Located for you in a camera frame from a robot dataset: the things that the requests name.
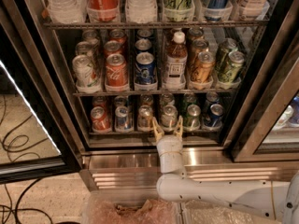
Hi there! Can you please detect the red Coca-Cola can middle shelf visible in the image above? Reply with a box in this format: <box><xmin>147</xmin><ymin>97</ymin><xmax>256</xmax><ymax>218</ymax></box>
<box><xmin>106</xmin><ymin>54</ymin><xmax>128</xmax><ymax>87</ymax></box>

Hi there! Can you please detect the open fridge glass door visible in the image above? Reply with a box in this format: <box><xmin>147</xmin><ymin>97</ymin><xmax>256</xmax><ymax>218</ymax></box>
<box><xmin>0</xmin><ymin>15</ymin><xmax>80</xmax><ymax>184</ymax></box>

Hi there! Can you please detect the left clear plastic bin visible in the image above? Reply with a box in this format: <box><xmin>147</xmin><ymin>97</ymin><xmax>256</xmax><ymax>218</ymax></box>
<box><xmin>81</xmin><ymin>189</ymin><xmax>183</xmax><ymax>224</ymax></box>

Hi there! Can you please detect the blue Pepsi can middle shelf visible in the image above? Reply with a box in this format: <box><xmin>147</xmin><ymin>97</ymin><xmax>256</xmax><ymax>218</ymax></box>
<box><xmin>135</xmin><ymin>52</ymin><xmax>155</xmax><ymax>85</ymax></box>

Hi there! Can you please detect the red Coca-Cola can top shelf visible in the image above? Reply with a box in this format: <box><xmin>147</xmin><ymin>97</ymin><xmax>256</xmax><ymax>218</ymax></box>
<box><xmin>87</xmin><ymin>0</ymin><xmax>119</xmax><ymax>21</ymax></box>

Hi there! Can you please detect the red cola can bottom shelf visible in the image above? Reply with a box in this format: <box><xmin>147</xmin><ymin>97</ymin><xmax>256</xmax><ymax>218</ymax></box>
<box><xmin>91</xmin><ymin>106</ymin><xmax>110</xmax><ymax>132</ymax></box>

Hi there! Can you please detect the bronze can bottom shelf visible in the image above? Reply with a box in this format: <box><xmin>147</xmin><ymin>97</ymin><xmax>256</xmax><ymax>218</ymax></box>
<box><xmin>137</xmin><ymin>105</ymin><xmax>153</xmax><ymax>131</ymax></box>

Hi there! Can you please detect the brown tea bottle white cap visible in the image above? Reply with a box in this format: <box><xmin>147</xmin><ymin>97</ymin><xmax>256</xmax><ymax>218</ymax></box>
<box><xmin>164</xmin><ymin>31</ymin><xmax>188</xmax><ymax>84</ymax></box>

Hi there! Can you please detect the red coca-cola can shelf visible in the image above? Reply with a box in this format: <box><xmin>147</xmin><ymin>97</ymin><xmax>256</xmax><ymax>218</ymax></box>
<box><xmin>87</xmin><ymin>0</ymin><xmax>119</xmax><ymax>21</ymax></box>
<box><xmin>106</xmin><ymin>54</ymin><xmax>128</xmax><ymax>87</ymax></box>

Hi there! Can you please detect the clear water bottle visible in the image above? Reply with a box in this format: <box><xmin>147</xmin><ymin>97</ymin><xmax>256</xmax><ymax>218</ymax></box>
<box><xmin>47</xmin><ymin>0</ymin><xmax>87</xmax><ymax>24</ymax></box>
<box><xmin>125</xmin><ymin>0</ymin><xmax>158</xmax><ymax>23</ymax></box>

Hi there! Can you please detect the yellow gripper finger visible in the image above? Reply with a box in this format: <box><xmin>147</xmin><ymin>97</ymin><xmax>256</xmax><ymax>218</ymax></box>
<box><xmin>152</xmin><ymin>118</ymin><xmax>164</xmax><ymax>142</ymax></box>
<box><xmin>173</xmin><ymin>116</ymin><xmax>183</xmax><ymax>139</ymax></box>

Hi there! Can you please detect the green can top shelf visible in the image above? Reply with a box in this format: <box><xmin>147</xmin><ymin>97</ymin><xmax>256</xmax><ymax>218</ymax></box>
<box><xmin>163</xmin><ymin>0</ymin><xmax>192</xmax><ymax>21</ymax></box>

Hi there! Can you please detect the silver green 7up can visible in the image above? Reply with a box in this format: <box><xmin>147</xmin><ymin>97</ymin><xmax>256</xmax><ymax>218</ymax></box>
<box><xmin>161</xmin><ymin>105</ymin><xmax>178</xmax><ymax>132</ymax></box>

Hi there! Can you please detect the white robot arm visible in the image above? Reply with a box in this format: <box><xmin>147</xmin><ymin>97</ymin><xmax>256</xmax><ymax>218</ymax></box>
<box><xmin>152</xmin><ymin>119</ymin><xmax>299</xmax><ymax>224</ymax></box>

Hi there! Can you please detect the stainless steel fridge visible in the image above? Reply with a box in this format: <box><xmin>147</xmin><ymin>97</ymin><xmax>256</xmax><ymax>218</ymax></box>
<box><xmin>0</xmin><ymin>0</ymin><xmax>299</xmax><ymax>189</ymax></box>

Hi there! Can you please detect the green can bottom shelf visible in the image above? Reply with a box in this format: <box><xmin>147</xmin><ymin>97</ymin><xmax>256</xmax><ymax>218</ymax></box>
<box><xmin>183</xmin><ymin>105</ymin><xmax>201</xmax><ymax>131</ymax></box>

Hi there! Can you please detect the gold can middle shelf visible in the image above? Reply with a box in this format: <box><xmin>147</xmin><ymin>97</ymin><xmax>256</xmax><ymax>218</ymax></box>
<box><xmin>191</xmin><ymin>51</ymin><xmax>215</xmax><ymax>83</ymax></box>

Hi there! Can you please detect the black floor cable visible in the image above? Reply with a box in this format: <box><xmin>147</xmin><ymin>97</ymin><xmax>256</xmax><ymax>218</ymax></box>
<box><xmin>0</xmin><ymin>93</ymin><xmax>54</xmax><ymax>224</ymax></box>

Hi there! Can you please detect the clear water bottle top middle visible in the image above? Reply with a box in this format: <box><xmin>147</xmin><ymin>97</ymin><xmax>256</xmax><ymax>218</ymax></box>
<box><xmin>125</xmin><ymin>0</ymin><xmax>158</xmax><ymax>23</ymax></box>

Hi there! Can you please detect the clear plastic bin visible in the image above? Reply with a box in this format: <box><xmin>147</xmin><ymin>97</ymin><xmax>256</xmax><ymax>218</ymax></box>
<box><xmin>81</xmin><ymin>189</ymin><xmax>183</xmax><ymax>224</ymax></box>
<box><xmin>180</xmin><ymin>201</ymin><xmax>281</xmax><ymax>224</ymax></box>

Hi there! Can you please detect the green can shelf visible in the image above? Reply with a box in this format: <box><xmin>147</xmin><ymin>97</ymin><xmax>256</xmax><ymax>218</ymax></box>
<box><xmin>163</xmin><ymin>0</ymin><xmax>192</xmax><ymax>21</ymax></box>
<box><xmin>183</xmin><ymin>105</ymin><xmax>201</xmax><ymax>131</ymax></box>
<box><xmin>218</xmin><ymin>51</ymin><xmax>245</xmax><ymax>83</ymax></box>

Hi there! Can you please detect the clear water bottle top left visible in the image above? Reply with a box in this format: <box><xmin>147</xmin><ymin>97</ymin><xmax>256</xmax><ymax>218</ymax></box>
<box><xmin>47</xmin><ymin>0</ymin><xmax>87</xmax><ymax>24</ymax></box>

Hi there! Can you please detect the white diet can middle shelf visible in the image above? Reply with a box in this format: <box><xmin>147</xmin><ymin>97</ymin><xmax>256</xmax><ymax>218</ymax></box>
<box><xmin>72</xmin><ymin>55</ymin><xmax>98</xmax><ymax>88</ymax></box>

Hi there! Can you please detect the right clear plastic bin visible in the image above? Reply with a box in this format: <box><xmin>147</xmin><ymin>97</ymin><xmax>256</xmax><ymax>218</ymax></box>
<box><xmin>180</xmin><ymin>201</ymin><xmax>281</xmax><ymax>224</ymax></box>

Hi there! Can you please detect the green can middle shelf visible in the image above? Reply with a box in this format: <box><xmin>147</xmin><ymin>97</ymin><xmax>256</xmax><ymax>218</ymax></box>
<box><xmin>218</xmin><ymin>51</ymin><xmax>245</xmax><ymax>83</ymax></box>

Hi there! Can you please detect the blue white can bottom shelf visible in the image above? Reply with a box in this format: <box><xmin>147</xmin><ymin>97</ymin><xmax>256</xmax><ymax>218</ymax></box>
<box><xmin>115</xmin><ymin>105</ymin><xmax>132</xmax><ymax>132</ymax></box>

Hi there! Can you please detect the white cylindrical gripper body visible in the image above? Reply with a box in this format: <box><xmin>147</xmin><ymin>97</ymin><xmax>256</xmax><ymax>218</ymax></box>
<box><xmin>156</xmin><ymin>135</ymin><xmax>185</xmax><ymax>175</ymax></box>

